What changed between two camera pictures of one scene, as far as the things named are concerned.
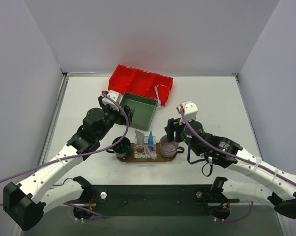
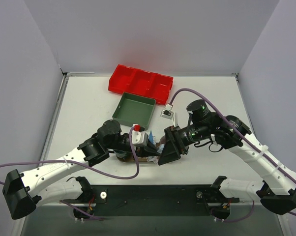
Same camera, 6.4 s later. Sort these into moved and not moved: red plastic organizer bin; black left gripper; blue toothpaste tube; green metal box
Moved: black left gripper
Not moved: green metal box; blue toothpaste tube; red plastic organizer bin
